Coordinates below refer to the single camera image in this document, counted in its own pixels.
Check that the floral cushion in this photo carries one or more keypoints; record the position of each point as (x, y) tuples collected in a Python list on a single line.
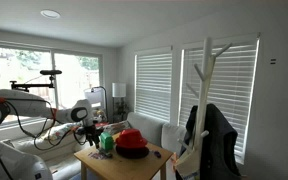
[(57, 132)]

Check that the white window blinds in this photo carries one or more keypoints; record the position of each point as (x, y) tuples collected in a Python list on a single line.
[(230, 90)]

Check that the orange hat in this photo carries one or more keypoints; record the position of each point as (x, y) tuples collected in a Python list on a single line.
[(131, 138)]

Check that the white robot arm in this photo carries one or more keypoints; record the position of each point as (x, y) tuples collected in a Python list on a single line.
[(17, 165)]

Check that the small purple object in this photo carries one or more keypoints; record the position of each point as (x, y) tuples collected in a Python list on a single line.
[(157, 154)]

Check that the white coat rack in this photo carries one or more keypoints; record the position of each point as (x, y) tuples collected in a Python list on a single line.
[(188, 165)]

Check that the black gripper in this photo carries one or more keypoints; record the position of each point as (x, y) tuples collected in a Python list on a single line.
[(92, 135)]

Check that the white floor lamp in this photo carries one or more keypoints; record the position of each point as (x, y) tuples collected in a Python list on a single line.
[(118, 94)]

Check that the green plastic box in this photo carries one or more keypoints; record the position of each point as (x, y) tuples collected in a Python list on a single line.
[(107, 141)]

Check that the wooden side table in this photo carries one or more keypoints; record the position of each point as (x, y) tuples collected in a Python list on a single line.
[(120, 168)]

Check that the black hat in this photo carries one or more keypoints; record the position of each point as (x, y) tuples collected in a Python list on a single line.
[(132, 153)]

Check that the dark grey jacket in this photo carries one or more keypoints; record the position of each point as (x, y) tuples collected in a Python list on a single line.
[(218, 158)]

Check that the black camera on boom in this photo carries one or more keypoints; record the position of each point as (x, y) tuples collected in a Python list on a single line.
[(25, 86)]

